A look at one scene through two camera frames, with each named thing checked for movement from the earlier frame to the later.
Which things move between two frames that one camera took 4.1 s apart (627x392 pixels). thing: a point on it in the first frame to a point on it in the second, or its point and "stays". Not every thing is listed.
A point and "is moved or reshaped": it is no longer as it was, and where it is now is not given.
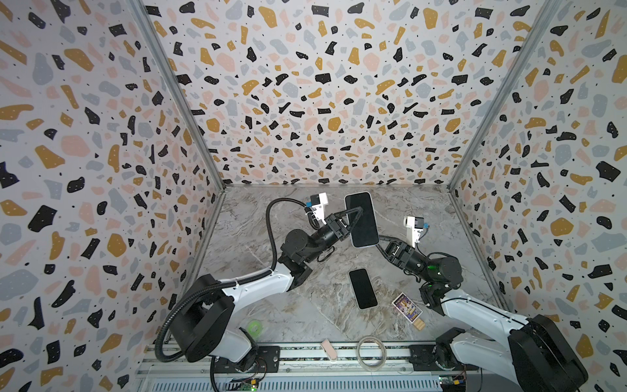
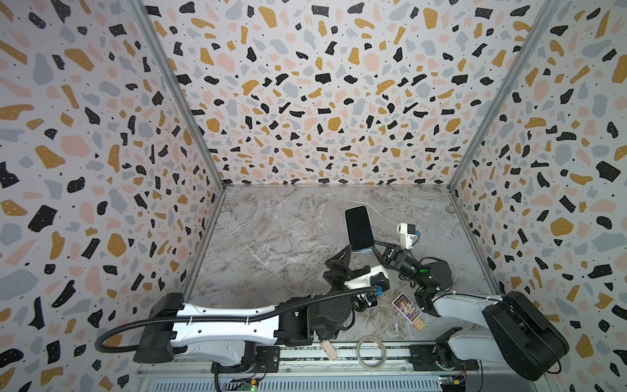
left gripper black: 335,230 to 338,265
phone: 365,233 is moved or reshaped
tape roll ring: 380,365 stays
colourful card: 407,307 stays
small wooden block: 419,323 stays
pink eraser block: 329,350 stays
